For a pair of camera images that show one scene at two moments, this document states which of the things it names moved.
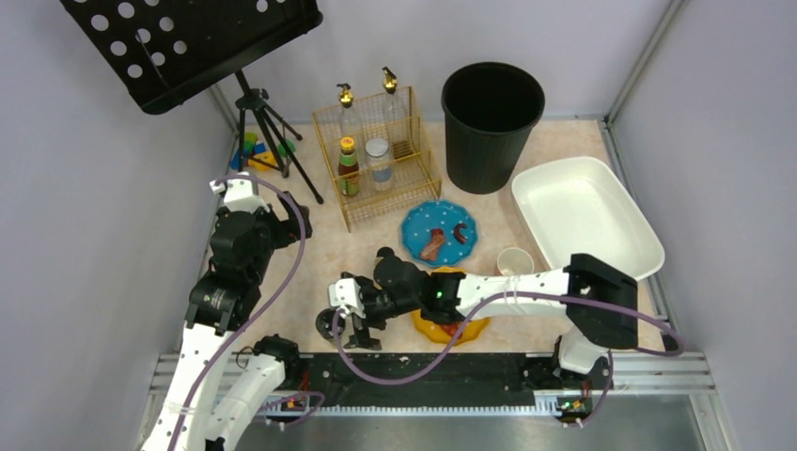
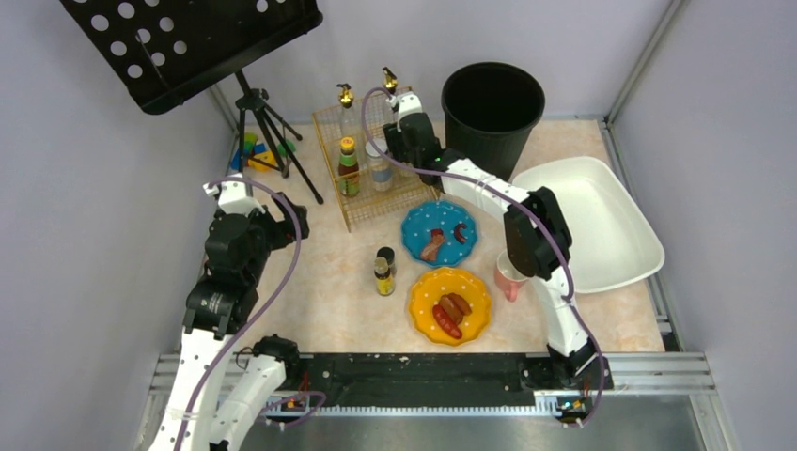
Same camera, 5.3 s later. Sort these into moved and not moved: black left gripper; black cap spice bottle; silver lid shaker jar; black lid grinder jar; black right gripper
Moved: black lid grinder jar; black right gripper
Not moved: black left gripper; silver lid shaker jar; black cap spice bottle
